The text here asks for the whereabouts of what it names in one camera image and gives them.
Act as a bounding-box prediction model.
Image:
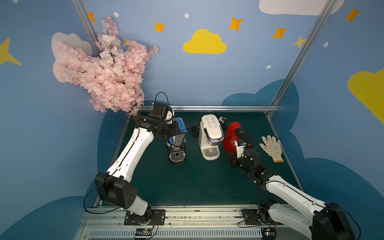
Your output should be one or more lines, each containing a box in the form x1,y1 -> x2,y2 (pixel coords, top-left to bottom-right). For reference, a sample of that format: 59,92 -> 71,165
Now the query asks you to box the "blue microfibre cloth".
169,117 -> 187,144

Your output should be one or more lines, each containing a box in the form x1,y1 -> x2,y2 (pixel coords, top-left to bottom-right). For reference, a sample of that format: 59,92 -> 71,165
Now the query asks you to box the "black coffee machine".
166,132 -> 187,165

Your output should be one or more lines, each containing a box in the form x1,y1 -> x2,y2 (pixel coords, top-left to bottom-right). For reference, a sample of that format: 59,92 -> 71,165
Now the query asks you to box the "red coffee machine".
223,122 -> 254,154

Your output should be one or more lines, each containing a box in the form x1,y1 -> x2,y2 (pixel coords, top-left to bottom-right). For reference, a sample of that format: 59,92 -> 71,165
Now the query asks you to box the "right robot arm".
228,149 -> 361,240

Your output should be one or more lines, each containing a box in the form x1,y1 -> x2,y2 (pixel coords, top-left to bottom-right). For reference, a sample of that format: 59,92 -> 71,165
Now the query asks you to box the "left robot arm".
95,103 -> 180,222

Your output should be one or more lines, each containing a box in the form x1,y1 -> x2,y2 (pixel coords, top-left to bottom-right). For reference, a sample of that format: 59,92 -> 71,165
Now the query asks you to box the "white coffee machine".
199,114 -> 224,161

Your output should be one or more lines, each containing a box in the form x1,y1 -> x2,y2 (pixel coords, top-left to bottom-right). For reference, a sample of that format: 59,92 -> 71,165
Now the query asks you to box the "white knit work glove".
260,135 -> 284,163

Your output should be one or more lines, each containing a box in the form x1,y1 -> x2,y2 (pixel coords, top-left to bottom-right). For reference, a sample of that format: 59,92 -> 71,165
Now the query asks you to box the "pink cherry blossom tree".
57,16 -> 159,117

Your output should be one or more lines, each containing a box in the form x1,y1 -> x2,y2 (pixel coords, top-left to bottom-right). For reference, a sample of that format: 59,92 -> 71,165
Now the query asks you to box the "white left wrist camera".
164,110 -> 175,123

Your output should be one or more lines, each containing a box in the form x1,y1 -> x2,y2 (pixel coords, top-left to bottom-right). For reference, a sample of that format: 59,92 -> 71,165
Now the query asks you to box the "aluminium frame rail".
137,104 -> 280,113

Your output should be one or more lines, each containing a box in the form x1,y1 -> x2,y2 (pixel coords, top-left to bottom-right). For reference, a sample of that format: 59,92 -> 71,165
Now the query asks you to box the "black power cable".
217,115 -> 239,127

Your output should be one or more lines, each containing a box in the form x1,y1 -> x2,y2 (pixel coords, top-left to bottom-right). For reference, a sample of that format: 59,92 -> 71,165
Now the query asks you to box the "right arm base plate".
241,209 -> 282,228

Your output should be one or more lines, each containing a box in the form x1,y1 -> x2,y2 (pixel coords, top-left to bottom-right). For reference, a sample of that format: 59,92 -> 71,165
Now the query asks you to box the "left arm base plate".
124,209 -> 166,226

